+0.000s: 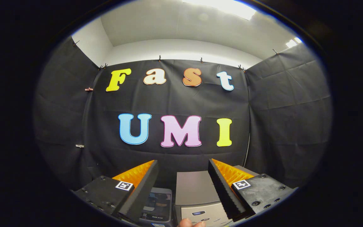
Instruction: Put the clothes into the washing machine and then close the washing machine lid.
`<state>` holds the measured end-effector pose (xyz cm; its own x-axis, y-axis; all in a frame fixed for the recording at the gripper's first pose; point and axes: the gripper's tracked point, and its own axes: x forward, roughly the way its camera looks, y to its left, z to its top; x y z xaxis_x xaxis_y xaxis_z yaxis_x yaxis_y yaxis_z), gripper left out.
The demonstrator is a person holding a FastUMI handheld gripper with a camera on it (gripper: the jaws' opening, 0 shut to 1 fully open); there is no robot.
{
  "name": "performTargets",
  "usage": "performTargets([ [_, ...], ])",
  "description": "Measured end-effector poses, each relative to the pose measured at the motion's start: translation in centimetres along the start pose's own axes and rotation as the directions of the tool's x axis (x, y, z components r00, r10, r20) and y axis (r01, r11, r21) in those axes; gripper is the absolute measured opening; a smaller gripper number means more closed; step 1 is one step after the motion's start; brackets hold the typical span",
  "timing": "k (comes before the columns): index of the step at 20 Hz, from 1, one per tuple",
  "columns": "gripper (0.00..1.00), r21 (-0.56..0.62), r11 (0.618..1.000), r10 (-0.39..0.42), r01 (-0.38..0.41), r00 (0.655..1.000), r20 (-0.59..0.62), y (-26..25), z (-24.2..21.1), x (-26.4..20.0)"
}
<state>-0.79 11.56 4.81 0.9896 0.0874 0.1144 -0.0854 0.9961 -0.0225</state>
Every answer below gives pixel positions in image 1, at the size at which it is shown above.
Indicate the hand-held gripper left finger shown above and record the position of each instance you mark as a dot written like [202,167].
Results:
[142,192]

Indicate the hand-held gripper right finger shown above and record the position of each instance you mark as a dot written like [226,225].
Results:
[224,189]

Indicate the grey appliance box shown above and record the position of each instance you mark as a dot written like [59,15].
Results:
[191,186]

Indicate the black backdrop cloth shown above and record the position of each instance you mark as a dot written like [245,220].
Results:
[175,101]

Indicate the ceiling light panel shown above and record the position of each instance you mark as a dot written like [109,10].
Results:
[293,42]

